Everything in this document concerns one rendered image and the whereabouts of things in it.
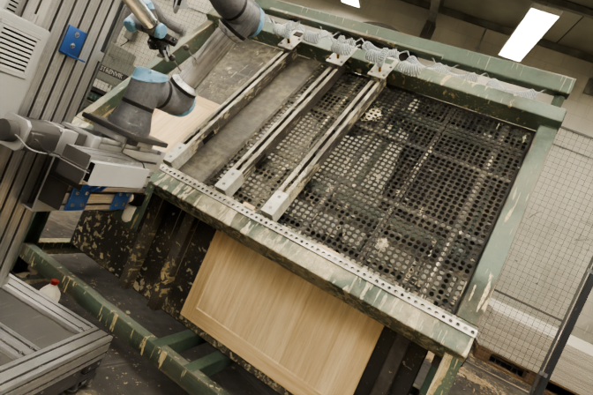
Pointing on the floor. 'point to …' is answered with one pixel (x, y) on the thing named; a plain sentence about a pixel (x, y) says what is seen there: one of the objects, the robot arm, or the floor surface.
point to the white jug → (52, 290)
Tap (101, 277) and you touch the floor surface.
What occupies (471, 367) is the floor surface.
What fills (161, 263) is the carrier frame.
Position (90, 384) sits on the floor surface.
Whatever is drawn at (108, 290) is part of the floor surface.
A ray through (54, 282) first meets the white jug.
